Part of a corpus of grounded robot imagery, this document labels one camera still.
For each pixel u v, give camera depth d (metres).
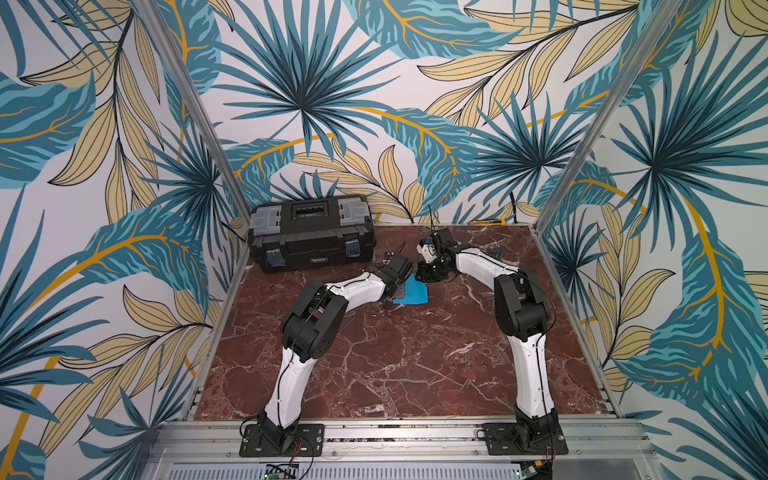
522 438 0.66
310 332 0.55
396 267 0.80
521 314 0.59
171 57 0.74
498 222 1.21
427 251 0.95
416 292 1.02
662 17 0.69
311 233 0.95
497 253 1.09
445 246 0.85
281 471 0.72
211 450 0.73
